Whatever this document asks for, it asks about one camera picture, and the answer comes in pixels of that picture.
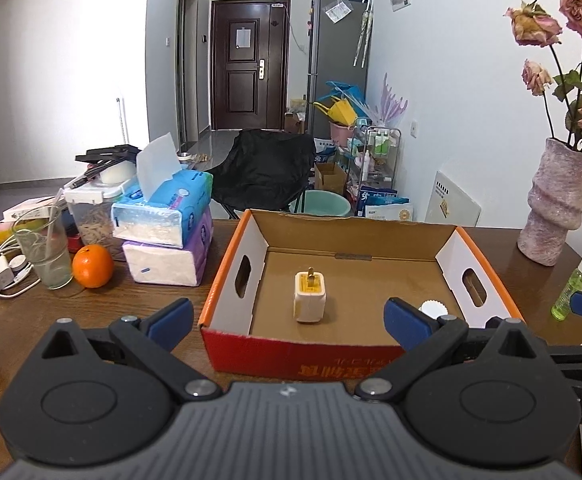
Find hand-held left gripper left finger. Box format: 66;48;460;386
41;298;223;403

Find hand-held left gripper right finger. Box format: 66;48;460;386
355;297;547;403

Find white ribbed bottle cap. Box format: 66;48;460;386
417;299;449;319

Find orange cardboard box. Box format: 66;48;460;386
198;208;526;382

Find cream charger plug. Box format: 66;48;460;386
293;266;328;324

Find green spray bottle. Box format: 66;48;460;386
551;245;582;321

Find purple white tissue pack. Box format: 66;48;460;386
122;207;215;288

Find orange fruit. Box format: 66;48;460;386
72;244;114;289

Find pink textured vase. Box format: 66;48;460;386
517;137;582;267

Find blue white package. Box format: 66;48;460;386
356;187;414;221

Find blue tissue pack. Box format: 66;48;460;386
111;132;214;250

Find clear plastic food container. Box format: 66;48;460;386
63;177;139;261

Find white leaning panel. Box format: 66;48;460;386
425;170;482;226

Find clear drinking glass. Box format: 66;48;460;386
12;205;74;291

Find green basin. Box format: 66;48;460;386
298;190;352;217

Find white straw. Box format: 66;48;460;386
35;187;65;281

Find white round container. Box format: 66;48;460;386
98;162;138;185

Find small brown cardboard box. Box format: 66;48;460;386
313;161;348;196

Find black folding stand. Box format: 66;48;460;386
75;144;144;167

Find black folding chair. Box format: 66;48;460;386
211;129;317;218

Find white flat box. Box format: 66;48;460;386
3;197;66;222

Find pink bucket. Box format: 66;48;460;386
328;120;357;148

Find white mop pole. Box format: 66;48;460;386
116;97;129;146

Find purple hangers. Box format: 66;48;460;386
371;72;409;128

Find blue and yellow hangers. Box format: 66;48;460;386
313;80;372;126

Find dark wooden door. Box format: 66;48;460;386
210;0;291;133

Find grey refrigerator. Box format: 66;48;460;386
307;0;372;141

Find dried pink rose bouquet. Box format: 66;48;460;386
504;0;582;161

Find white folded umbrella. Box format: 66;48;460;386
353;0;373;68

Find clear plastic bag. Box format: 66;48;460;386
323;0;354;24

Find white cables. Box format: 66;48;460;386
0;232;42;301

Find metal wire cart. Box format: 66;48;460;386
346;126;402;201

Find dark interior door frame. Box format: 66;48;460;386
176;0;199;148

